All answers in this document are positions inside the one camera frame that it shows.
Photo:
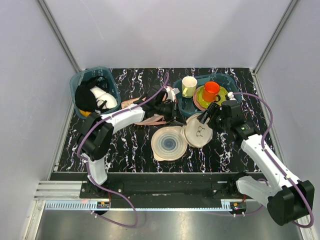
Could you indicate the green polka dot plate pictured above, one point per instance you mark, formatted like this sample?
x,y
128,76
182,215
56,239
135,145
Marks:
x,y
223,92

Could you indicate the black garment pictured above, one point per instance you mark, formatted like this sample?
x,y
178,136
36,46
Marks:
x,y
84,99

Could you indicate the white bra in bin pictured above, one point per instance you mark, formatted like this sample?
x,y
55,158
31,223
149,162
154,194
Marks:
x,y
103,101

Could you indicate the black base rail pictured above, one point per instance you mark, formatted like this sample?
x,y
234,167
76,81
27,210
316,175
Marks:
x,y
156,190

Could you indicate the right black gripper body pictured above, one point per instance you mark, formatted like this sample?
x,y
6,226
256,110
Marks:
x,y
216,120

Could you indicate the left teal plastic bin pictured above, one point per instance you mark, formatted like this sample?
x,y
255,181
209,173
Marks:
x,y
76,80

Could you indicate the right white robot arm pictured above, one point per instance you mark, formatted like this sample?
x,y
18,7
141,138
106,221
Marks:
x,y
287,198

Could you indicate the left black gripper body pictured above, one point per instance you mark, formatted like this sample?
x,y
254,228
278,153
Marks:
x,y
168,111

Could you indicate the pale yellow mug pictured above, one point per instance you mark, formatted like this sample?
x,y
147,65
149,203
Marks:
x,y
189,86

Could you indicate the orange mug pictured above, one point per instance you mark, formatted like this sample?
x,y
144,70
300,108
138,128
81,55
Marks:
x,y
211,91

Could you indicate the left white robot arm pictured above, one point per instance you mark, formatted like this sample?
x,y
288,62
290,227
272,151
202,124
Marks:
x,y
96,135

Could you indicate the swirl pattern ceramic plate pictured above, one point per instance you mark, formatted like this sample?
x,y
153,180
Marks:
x,y
168,144

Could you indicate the yellow garment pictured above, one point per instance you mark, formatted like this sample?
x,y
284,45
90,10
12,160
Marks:
x,y
86,113

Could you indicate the pink floral laundry bag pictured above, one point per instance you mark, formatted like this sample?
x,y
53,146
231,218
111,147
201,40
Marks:
x,y
167,93

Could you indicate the pink plate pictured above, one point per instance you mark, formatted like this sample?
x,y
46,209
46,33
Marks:
x,y
198,100

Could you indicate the right teal plastic tray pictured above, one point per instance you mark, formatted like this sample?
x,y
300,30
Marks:
x,y
186,106

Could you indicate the white mesh laundry bag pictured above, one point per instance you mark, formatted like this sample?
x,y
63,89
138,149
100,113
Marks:
x,y
195,133

